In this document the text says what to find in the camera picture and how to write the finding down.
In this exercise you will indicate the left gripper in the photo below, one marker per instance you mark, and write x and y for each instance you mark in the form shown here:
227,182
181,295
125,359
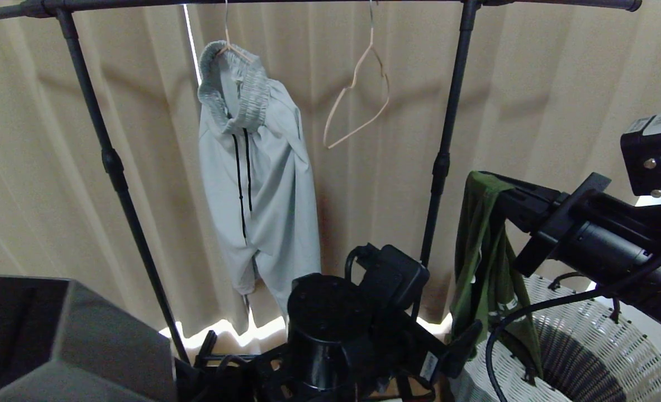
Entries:
403,352

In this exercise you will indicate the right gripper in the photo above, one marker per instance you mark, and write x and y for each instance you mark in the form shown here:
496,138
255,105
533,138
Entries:
604,240

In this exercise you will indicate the green garment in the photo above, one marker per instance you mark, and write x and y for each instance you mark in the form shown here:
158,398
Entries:
481,251

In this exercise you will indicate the pale grey shorts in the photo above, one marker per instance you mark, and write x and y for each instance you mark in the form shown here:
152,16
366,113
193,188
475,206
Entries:
263,184

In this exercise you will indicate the pink clothes hanger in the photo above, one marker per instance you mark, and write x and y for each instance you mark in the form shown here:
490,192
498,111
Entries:
358,125
232,47

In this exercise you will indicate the white laundry basket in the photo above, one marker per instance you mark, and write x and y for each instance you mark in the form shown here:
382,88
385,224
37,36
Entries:
615,346

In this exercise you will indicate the black clothes rack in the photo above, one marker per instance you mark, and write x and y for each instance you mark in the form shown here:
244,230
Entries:
112,162

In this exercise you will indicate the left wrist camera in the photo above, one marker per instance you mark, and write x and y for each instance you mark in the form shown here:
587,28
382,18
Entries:
397,279

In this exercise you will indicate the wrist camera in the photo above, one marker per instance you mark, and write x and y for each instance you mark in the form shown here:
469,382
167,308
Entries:
654,156
397,279

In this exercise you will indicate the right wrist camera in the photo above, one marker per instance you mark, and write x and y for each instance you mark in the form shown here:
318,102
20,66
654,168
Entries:
654,156

